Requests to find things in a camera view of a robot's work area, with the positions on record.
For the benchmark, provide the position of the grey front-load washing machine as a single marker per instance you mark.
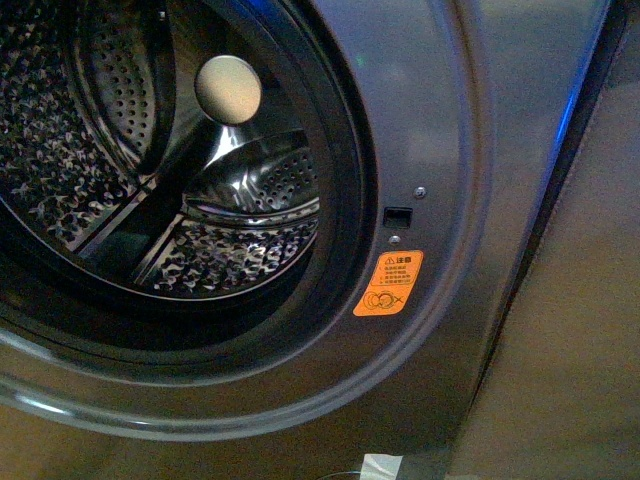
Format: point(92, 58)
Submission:
point(481, 103)

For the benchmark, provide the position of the stainless steel washer drum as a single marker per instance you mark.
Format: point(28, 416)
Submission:
point(110, 167)

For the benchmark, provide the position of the black rubber door gasket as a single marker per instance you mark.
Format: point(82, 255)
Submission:
point(84, 317)

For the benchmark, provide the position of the upper latch screw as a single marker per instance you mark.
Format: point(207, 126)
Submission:
point(419, 192)

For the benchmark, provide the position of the orange warning sticker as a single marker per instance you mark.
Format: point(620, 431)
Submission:
point(391, 284)

